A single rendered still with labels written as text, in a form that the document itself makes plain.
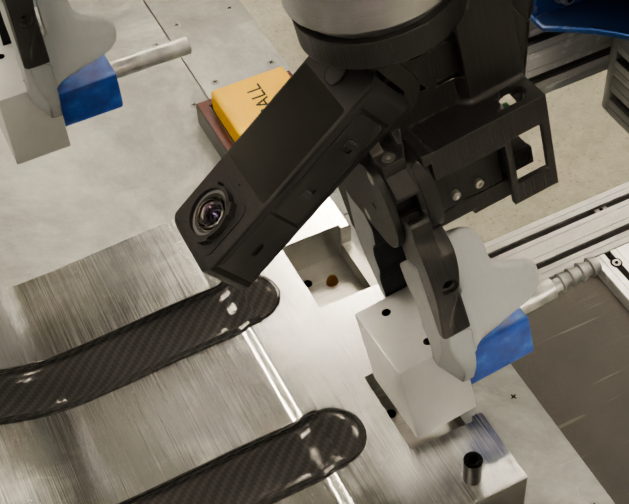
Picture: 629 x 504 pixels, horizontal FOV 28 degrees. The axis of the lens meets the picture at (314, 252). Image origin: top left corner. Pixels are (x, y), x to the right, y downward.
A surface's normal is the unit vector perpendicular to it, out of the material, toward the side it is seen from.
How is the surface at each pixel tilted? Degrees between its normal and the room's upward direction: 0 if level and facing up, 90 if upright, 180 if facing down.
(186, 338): 6
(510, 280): 71
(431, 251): 56
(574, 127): 0
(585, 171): 0
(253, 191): 39
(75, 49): 79
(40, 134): 90
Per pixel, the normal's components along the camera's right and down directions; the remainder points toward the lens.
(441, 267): 0.33, 0.36
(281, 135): -0.64, -0.34
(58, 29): 0.42, 0.53
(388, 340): -0.23, -0.69
